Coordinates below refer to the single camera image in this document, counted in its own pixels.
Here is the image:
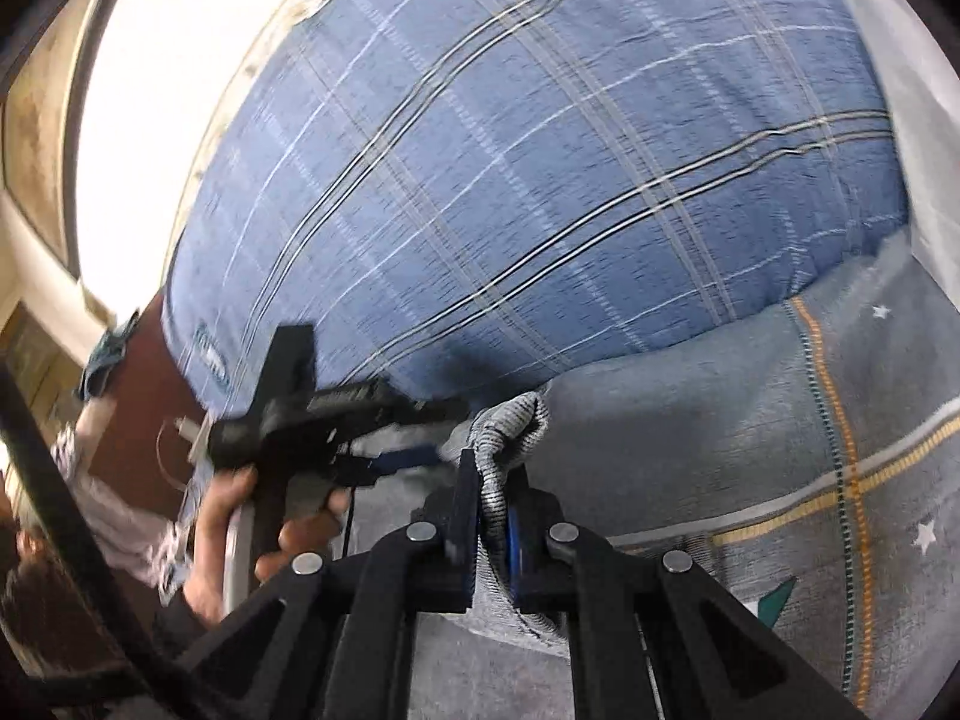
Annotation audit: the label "person's left hand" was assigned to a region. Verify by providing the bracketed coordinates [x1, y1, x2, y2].
[181, 463, 353, 626]

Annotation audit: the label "white charging cable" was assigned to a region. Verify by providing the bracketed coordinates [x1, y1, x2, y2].
[154, 416, 217, 496]

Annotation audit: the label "pink white crumpled cloth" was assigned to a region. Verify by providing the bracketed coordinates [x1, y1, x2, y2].
[50, 397, 190, 606]

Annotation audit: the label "grey patterned bed sheet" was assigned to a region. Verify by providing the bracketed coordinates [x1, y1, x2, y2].
[328, 227, 960, 720]

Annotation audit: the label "teal cloth on headboard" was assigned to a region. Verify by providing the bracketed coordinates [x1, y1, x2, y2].
[73, 310, 142, 403]

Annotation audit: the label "blue plaid pillow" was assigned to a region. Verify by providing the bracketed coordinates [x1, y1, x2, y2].
[163, 0, 908, 413]

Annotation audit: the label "brown wooden headboard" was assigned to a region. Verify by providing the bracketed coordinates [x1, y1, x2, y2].
[89, 291, 203, 518]

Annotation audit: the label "grey denim pants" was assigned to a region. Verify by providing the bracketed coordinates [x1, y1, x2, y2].
[439, 392, 569, 660]

